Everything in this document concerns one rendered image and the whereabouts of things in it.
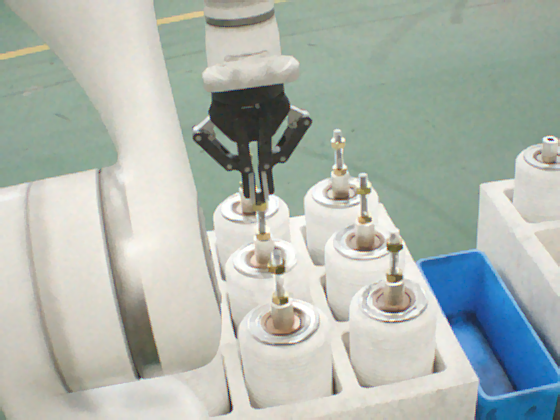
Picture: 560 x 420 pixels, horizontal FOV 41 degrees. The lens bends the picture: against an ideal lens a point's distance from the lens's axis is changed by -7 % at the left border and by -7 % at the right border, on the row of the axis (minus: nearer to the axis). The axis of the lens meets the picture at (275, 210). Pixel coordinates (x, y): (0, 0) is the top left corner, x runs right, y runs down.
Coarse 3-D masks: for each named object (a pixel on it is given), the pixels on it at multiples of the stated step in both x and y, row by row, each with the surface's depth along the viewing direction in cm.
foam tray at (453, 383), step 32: (384, 224) 109; (224, 288) 100; (320, 288) 98; (224, 320) 94; (224, 352) 89; (448, 352) 86; (352, 384) 83; (416, 384) 82; (448, 384) 81; (224, 416) 80; (256, 416) 80; (288, 416) 80; (320, 416) 80; (352, 416) 81; (384, 416) 81; (416, 416) 83; (448, 416) 84
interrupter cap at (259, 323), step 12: (300, 300) 85; (252, 312) 83; (264, 312) 83; (300, 312) 83; (312, 312) 83; (252, 324) 82; (264, 324) 82; (300, 324) 81; (312, 324) 81; (252, 336) 80; (264, 336) 80; (276, 336) 80; (288, 336) 80; (300, 336) 80
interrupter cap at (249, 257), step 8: (280, 240) 95; (240, 248) 94; (248, 248) 94; (280, 248) 93; (288, 248) 93; (240, 256) 93; (248, 256) 93; (288, 256) 92; (296, 256) 92; (240, 264) 91; (248, 264) 91; (256, 264) 92; (288, 264) 91; (240, 272) 90; (248, 272) 90; (256, 272) 90; (264, 272) 90
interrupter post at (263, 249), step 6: (258, 240) 90; (264, 240) 90; (270, 240) 90; (258, 246) 90; (264, 246) 90; (270, 246) 90; (258, 252) 91; (264, 252) 90; (270, 252) 91; (258, 258) 91; (264, 258) 91; (270, 258) 91; (264, 264) 91
